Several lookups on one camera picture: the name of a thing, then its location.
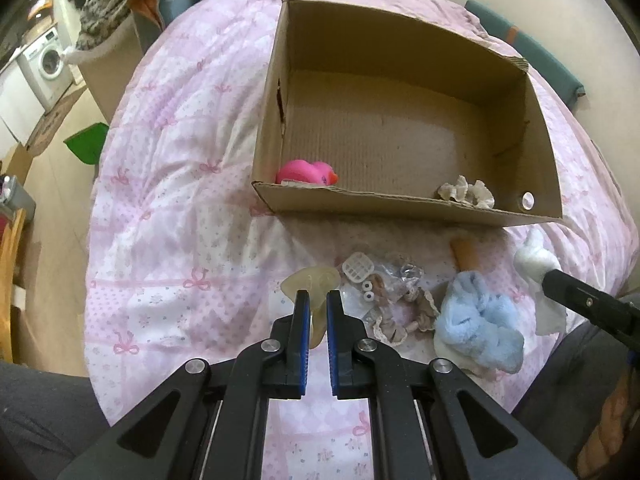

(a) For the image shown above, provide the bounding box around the wooden chair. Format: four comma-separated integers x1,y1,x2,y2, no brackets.
0,209,26,363

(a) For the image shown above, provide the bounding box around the pink rubber duck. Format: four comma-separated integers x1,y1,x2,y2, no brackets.
276,159,338,186

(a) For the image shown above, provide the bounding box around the orange foam block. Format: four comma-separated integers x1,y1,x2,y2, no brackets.
450,237,480,272

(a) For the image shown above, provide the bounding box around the open cardboard box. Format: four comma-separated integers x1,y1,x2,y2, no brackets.
252,0,563,226

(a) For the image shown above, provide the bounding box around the translucent silicone pad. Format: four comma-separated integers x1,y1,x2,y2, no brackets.
280,266,341,349

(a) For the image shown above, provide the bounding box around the green plastic bin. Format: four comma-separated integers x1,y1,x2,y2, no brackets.
64,122,108,166

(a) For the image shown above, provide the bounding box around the clear bag with small parts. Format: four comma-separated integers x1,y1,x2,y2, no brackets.
341,252,423,341

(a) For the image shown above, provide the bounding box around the white plush cloth toy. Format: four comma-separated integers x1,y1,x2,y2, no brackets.
513,230,566,336

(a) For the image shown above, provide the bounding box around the beige ruffled scrunchie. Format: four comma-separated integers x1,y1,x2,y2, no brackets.
371,287,440,347

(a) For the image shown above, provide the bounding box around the light blue fluffy cloth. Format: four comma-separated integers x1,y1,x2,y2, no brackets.
435,271,525,374

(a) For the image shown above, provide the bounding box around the teal cushion with orange stripe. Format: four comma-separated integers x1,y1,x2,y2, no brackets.
464,0,586,110

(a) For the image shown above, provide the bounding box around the white washing machine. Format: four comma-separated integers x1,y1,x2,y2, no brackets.
17,26,74,113

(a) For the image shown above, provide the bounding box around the cream ruffled scrunchie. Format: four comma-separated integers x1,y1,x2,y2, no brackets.
437,174,496,209

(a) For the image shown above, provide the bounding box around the pink patterned bed quilt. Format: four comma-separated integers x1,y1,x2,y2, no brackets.
85,0,639,479

